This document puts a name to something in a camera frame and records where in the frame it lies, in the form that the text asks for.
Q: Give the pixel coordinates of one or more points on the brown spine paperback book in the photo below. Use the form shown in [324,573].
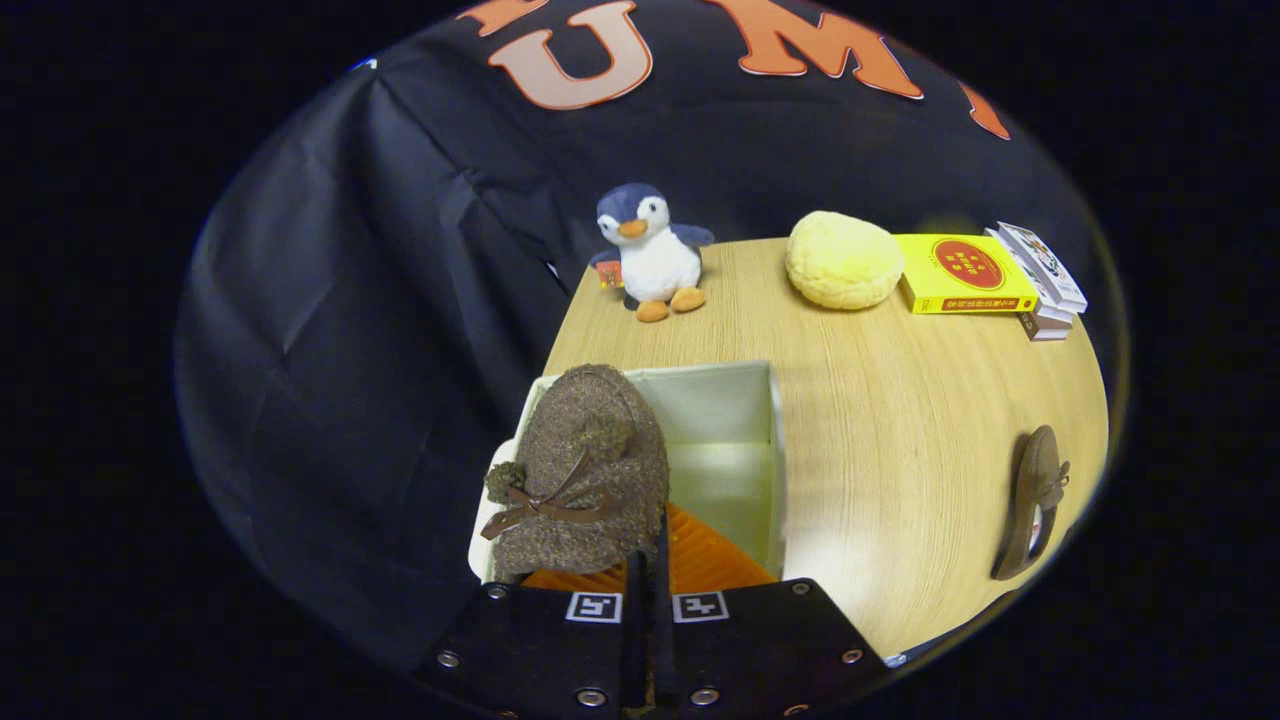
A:
[1045,332]

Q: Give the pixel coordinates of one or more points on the plush penguin toy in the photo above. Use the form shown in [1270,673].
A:
[655,265]

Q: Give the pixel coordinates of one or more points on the yellow plush bun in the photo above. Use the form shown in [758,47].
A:
[843,262]

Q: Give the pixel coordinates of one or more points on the yellow book with red circle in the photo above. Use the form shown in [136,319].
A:
[965,270]

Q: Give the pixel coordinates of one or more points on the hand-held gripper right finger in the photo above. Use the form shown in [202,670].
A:
[770,650]

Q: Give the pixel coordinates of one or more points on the brown fuzzy shoe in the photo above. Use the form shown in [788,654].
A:
[1035,490]
[590,450]

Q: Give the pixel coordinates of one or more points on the white paperback book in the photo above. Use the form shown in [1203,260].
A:
[1045,312]

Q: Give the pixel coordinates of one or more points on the beige fabric storage box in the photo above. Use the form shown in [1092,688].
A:
[720,420]

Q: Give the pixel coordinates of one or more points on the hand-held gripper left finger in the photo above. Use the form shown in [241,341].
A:
[530,650]

